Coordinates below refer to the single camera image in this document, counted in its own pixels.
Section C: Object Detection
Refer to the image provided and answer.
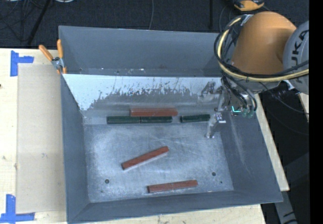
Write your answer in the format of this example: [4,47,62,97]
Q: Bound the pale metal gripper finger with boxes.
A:
[206,114,227,139]
[200,81,220,103]

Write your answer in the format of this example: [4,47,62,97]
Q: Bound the dark green flat block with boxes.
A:
[180,114,211,123]
[140,116,174,124]
[106,116,141,125]

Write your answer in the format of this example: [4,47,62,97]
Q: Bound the red-brown flat block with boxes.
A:
[129,107,179,118]
[147,180,199,194]
[121,145,170,171]

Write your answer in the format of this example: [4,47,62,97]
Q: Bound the grey metal bin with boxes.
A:
[58,25,284,224]

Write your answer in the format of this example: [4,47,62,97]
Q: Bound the pale wood flat board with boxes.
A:
[15,63,67,214]

